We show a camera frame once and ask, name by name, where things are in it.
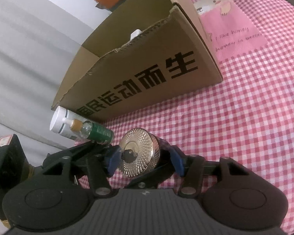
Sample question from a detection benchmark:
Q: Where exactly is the pink checkered tablecloth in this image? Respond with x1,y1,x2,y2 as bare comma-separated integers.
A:
74,0,294,232

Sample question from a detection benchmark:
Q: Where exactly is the gold lid cosmetic jar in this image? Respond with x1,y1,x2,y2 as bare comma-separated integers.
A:
119,128,170,178

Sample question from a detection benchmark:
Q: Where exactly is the white curtain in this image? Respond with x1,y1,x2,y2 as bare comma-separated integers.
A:
0,0,110,164

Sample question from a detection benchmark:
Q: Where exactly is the green glass dropper bottle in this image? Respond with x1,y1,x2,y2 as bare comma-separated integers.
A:
62,118,114,144

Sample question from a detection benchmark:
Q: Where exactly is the white pill bottle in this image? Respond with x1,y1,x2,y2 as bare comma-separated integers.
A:
50,106,83,141

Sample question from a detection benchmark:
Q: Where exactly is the brown cardboard box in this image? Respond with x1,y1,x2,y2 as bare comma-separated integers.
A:
51,0,222,120

